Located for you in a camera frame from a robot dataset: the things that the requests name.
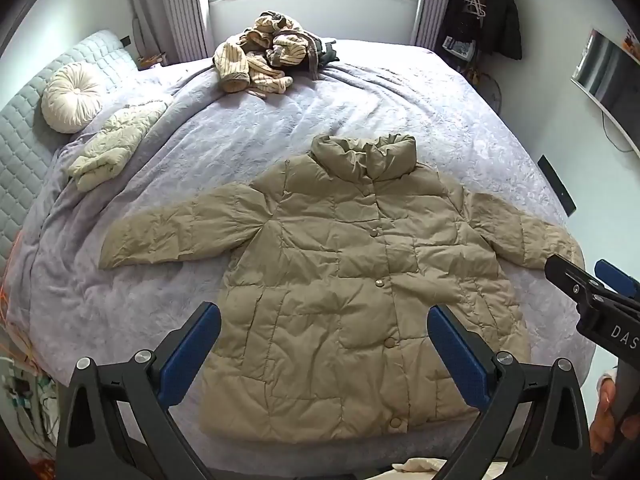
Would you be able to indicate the wall mounted television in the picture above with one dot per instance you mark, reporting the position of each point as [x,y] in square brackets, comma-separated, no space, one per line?
[607,75]

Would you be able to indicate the round white pillow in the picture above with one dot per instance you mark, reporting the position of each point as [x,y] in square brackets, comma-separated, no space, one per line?
[70,97]

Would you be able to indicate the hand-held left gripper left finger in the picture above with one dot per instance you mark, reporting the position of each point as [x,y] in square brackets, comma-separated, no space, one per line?
[192,355]

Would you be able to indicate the cream quilted jacket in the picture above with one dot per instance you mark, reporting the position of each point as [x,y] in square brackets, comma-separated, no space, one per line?
[112,145]

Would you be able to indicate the beige striped garment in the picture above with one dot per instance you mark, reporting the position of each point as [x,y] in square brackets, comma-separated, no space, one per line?
[235,60]

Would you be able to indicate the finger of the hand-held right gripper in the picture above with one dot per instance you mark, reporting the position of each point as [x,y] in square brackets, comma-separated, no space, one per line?
[570,280]
[617,276]

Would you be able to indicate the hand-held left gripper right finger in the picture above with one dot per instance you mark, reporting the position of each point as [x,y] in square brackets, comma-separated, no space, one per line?
[457,355]

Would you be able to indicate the blue printed bag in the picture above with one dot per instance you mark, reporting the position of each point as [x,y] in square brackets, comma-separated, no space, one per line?
[460,47]

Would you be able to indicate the grey quilted headboard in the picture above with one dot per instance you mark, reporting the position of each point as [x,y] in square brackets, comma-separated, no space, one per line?
[20,160]

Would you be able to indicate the black flat bar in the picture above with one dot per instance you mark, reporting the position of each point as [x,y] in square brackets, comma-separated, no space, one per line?
[557,185]

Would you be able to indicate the khaki puffer jacket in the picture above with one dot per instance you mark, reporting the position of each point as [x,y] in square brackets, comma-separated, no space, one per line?
[310,270]

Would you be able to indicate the person's right hand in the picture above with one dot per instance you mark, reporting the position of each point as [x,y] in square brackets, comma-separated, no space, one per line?
[604,410]

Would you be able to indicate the black hanging coat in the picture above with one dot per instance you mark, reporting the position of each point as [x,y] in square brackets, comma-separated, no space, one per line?
[492,15]

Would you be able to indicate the grey striped curtain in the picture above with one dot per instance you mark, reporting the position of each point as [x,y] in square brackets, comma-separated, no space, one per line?
[434,2]
[175,5]

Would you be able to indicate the lilac embossed bed blanket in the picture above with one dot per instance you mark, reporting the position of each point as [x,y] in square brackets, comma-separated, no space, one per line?
[225,125]

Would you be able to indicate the small white cloth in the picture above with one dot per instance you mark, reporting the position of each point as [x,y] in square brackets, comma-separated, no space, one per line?
[417,465]

